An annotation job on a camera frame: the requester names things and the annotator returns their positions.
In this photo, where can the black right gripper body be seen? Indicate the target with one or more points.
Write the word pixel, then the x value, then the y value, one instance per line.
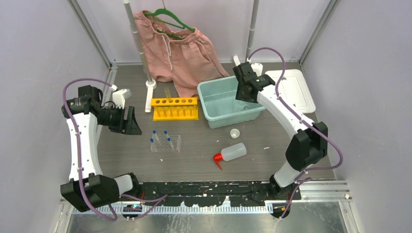
pixel 240 95

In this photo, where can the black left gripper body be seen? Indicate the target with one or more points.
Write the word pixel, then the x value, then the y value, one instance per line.
pixel 116 123

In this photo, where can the small white cup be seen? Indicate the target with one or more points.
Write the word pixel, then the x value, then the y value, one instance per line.
pixel 234 133

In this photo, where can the clear test tube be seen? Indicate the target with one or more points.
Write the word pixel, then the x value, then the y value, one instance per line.
pixel 168 95

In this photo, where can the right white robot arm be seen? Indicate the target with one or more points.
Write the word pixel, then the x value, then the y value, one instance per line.
pixel 307 146

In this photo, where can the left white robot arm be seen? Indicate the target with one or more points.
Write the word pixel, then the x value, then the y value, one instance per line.
pixel 87 186

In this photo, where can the white rack foot right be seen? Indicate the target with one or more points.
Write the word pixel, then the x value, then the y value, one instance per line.
pixel 236 60

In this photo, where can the teal plastic bin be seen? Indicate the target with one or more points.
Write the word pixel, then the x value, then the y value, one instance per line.
pixel 219 105

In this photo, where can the clear acrylic tube rack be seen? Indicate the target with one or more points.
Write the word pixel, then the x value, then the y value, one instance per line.
pixel 163 146

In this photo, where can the white bin lid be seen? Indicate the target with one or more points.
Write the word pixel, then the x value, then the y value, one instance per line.
pixel 294 90

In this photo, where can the left metal rack pole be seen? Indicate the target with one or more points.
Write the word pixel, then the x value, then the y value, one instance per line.
pixel 136 38

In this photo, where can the metal rack pole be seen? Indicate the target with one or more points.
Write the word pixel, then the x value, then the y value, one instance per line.
pixel 252 28
pixel 136 38

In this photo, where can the yellow test tube rack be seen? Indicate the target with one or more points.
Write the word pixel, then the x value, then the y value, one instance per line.
pixel 172 109

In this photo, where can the right metal rack pole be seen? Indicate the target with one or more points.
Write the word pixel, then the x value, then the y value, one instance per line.
pixel 252 28

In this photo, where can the pink shorts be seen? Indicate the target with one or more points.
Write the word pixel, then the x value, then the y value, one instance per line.
pixel 184 57

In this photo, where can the white wash bottle red cap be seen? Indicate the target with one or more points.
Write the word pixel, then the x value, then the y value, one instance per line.
pixel 230 153

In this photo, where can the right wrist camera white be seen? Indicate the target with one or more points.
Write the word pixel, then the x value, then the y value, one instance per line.
pixel 257 68

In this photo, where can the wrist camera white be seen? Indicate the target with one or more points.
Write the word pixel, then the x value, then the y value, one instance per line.
pixel 119 97
pixel 257 68

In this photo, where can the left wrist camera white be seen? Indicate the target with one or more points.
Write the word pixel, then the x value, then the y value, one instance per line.
pixel 119 97

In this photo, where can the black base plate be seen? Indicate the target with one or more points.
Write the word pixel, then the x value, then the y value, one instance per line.
pixel 212 194

